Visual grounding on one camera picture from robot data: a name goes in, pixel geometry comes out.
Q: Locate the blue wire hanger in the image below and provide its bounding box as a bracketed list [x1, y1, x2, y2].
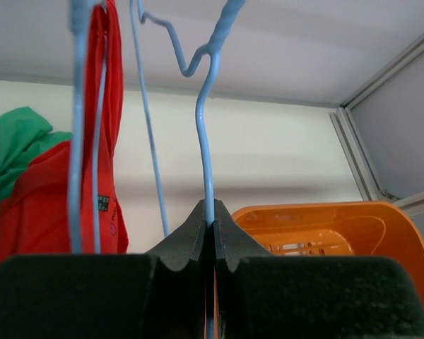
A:
[128, 0, 248, 339]
[67, 1, 107, 254]

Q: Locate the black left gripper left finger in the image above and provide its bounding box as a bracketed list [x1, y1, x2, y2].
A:
[0, 201, 206, 338]

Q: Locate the red tank top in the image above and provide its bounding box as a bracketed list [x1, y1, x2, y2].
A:
[0, 1, 129, 264]

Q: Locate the right aluminium frame post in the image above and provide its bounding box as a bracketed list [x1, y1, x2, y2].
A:
[329, 33, 424, 216]

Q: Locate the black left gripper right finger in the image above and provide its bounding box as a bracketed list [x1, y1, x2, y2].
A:
[213, 198, 424, 339]

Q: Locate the orange plastic bin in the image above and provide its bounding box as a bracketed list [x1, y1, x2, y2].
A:
[204, 200, 424, 339]

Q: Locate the green tank top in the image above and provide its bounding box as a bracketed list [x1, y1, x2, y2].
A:
[0, 107, 71, 201]

